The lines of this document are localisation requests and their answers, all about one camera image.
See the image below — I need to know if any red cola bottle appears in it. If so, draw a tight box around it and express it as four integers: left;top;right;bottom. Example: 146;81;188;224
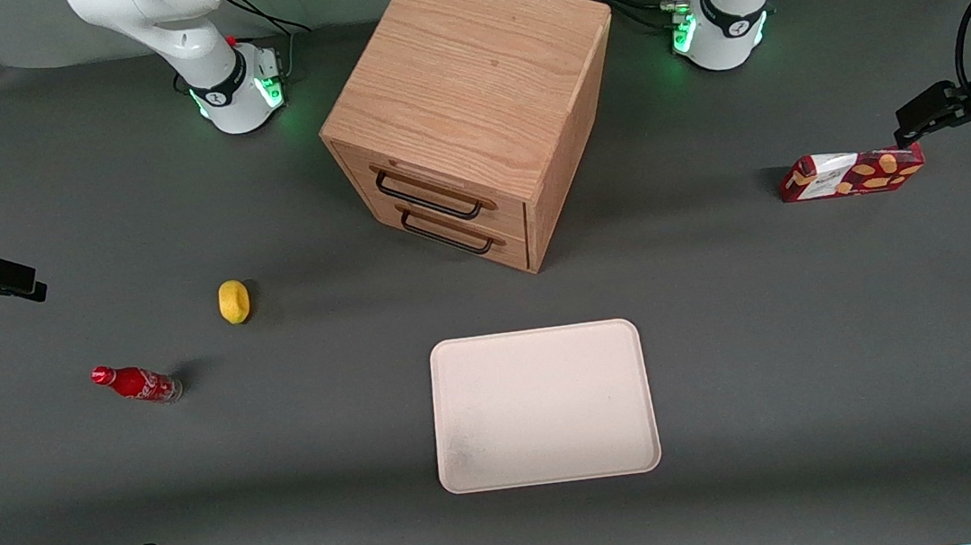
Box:
90;357;186;412

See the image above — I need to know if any black base cable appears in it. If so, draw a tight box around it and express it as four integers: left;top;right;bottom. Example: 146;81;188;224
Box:
223;0;318;85
568;0;688;44

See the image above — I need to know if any beige plastic tray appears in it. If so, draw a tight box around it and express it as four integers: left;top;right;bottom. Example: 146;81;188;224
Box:
424;316;664;497

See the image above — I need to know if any wooden drawer cabinet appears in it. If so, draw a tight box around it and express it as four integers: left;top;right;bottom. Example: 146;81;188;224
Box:
305;0;639;295

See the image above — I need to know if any yellow lemon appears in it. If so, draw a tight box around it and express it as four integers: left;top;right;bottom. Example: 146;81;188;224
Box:
215;277;253;327

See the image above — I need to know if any wooden drawer front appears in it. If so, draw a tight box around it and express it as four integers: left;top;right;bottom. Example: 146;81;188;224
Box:
356;180;532;288
331;123;530;254

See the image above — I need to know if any red cookie box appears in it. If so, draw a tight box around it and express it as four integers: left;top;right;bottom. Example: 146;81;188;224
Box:
777;141;930;204

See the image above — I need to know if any black metal drawer handle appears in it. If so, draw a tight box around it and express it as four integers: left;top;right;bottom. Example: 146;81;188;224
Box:
398;200;497;264
372;159;486;230

